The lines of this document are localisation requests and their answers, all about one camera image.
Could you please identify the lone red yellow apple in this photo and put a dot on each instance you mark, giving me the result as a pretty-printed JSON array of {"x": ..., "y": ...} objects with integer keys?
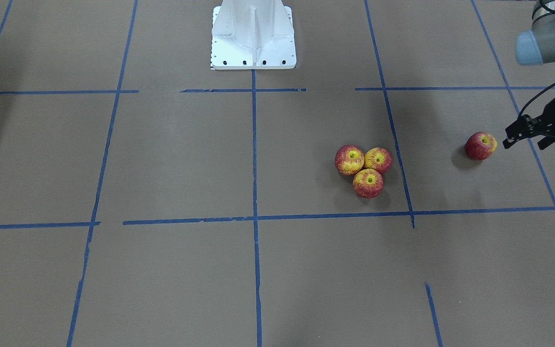
[{"x": 480, "y": 146}]

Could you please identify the red yellow apple far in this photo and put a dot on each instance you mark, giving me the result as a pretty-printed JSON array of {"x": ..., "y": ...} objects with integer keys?
[{"x": 368, "y": 183}]

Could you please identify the white camera post base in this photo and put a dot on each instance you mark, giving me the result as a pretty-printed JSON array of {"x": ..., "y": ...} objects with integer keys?
[{"x": 252, "y": 34}]

